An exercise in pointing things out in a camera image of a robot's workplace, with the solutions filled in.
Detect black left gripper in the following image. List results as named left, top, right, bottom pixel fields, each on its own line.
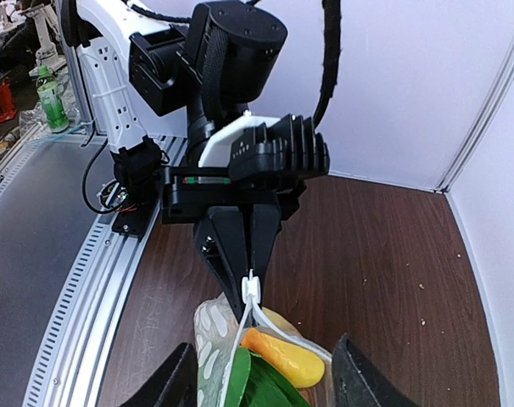
left=161, top=166, right=306, bottom=314

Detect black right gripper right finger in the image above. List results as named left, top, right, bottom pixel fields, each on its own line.
left=332, top=334, right=417, bottom=407

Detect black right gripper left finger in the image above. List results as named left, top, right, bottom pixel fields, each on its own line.
left=129, top=343, right=198, bottom=406

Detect orange yellow corn bread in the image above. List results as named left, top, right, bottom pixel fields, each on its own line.
left=240, top=328, right=326, bottom=388

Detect green white bok choy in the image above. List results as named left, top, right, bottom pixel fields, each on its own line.
left=224, top=347, right=310, bottom=407

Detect clear polka dot zip bag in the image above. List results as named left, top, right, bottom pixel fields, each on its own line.
left=193, top=272, right=335, bottom=406

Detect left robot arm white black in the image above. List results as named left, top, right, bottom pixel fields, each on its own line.
left=59, top=1, right=328, bottom=315

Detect left round circuit board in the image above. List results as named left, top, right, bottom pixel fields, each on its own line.
left=96, top=180, right=129, bottom=211

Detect green drink bottle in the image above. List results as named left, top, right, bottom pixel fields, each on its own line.
left=36, top=65, right=70, bottom=133

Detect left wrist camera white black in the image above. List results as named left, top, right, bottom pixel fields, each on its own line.
left=197, top=114, right=330, bottom=182

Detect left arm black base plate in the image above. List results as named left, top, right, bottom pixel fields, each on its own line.
left=111, top=198, right=159, bottom=240

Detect front aluminium rail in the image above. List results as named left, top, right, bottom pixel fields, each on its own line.
left=0, top=137, right=170, bottom=406

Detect left aluminium frame post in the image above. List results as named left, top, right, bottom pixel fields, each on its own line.
left=433, top=33, right=514, bottom=194

